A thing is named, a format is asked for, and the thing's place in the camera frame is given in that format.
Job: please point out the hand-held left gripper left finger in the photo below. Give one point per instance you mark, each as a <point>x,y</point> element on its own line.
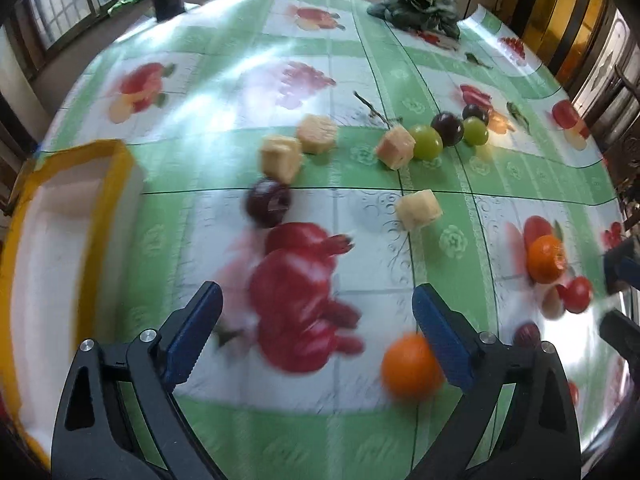
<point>192,340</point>

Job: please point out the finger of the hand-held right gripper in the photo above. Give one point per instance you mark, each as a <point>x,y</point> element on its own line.
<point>622,332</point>
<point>625,266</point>

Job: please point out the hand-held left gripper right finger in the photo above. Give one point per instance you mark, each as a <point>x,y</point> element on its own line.
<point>445,342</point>

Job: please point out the orange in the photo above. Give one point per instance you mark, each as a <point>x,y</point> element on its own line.
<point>410,369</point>
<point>546,259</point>

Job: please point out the white tray with yellow rim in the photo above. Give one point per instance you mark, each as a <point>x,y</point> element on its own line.
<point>55,270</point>

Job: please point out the cube pineapple chunk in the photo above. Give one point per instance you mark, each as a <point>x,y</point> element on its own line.
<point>395,146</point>

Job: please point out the red cherry tomato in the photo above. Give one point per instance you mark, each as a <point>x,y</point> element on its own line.
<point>578,294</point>

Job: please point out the small dark red fruit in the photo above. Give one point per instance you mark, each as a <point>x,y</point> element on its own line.
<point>527,334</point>

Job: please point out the dark purple plum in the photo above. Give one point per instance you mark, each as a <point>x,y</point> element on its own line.
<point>268,202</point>

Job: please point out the loose green leaf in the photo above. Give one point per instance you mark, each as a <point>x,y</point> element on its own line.
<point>517,115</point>
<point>477,60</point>

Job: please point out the large green grape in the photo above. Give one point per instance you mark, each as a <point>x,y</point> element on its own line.
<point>426,143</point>

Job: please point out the small green grape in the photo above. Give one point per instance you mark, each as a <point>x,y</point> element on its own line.
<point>475,131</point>

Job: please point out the large dark purple grape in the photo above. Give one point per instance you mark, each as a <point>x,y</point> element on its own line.
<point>446,128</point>

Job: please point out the small dark purple grape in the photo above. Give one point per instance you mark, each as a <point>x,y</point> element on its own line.
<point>475,111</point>

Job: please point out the rounded pineapple chunk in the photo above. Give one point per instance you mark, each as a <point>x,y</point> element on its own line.
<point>317,133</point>

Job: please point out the bare grape stem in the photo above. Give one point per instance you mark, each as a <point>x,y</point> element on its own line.
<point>372,107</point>

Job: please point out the wooden cabinet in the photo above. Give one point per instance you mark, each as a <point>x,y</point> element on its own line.
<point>555,15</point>

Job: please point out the green fruit-print tablecloth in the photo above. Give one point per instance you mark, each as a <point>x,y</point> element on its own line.
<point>350,70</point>

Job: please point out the dark green leafy vegetable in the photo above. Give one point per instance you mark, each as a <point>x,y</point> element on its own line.
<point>417,6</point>

